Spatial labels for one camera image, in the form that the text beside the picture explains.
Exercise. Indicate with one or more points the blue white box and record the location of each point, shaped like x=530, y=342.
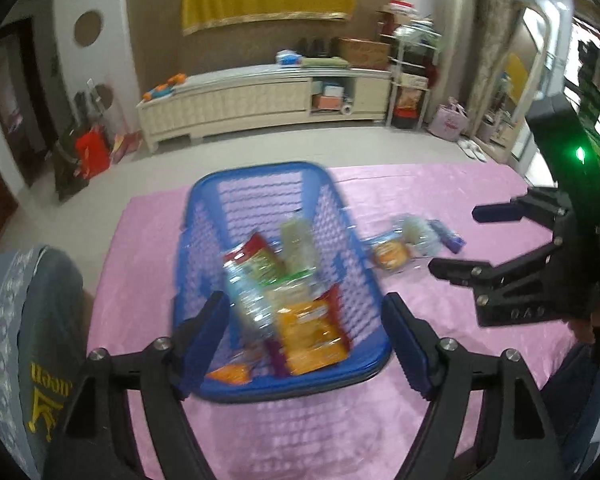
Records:
x=288, y=58

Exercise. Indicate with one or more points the red white hat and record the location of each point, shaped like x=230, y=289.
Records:
x=397, y=7

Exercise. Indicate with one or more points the metal storage rack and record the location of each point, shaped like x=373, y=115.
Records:
x=405, y=60

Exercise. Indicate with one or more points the black bag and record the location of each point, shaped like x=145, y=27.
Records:
x=67, y=170

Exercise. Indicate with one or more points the blue plastic basket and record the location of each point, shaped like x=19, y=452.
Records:
x=280, y=386

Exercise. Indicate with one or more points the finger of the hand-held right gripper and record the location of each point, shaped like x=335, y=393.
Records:
x=500, y=212
x=460, y=266

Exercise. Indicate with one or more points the clear square cracker packet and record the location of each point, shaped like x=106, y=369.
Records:
x=297, y=242

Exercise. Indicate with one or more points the white paper roll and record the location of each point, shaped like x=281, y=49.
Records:
x=347, y=107

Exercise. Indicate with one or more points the pink tablecloth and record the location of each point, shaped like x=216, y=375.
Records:
x=430, y=195

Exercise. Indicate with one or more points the dark wooden door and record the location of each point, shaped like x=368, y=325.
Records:
x=15, y=105

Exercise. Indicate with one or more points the bun packet with orange cartoon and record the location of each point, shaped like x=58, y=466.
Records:
x=392, y=255

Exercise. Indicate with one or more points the person's right forearm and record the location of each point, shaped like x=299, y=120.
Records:
x=575, y=400

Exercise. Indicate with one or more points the orange food picture box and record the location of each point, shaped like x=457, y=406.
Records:
x=411, y=107

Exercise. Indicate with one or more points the orange blue toy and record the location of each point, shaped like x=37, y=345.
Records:
x=164, y=87

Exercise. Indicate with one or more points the cream low cabinet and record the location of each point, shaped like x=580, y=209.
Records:
x=230, y=105

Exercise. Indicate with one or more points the cardboard box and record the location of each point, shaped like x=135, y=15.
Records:
x=362, y=52

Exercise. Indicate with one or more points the orange snack packet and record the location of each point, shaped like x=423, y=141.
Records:
x=227, y=374

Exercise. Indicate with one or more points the blue-ended cracker packet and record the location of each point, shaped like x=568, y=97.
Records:
x=420, y=232

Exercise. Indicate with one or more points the blue white striped packet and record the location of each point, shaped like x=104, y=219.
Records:
x=252, y=305

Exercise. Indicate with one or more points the beige curtain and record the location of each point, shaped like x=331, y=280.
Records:
x=490, y=50

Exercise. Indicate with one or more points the flat colourful box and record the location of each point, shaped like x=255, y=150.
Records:
x=126, y=147

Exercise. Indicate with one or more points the white slippers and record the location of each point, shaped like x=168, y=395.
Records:
x=472, y=150

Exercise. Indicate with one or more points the red bag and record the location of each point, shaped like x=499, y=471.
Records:
x=92, y=152

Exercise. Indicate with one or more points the red green snack packet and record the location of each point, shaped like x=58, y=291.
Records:
x=252, y=255

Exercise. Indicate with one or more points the person's right hand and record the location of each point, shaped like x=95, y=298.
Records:
x=580, y=331

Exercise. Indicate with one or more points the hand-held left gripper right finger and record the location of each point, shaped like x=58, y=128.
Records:
x=405, y=345

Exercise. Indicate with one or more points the large red snack packet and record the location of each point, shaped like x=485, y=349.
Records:
x=332, y=305

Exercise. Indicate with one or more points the grey printed clothing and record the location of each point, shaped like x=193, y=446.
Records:
x=25, y=335

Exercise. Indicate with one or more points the pink bag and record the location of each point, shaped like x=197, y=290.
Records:
x=450, y=122

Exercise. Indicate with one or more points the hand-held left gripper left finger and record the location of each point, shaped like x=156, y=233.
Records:
x=207, y=340

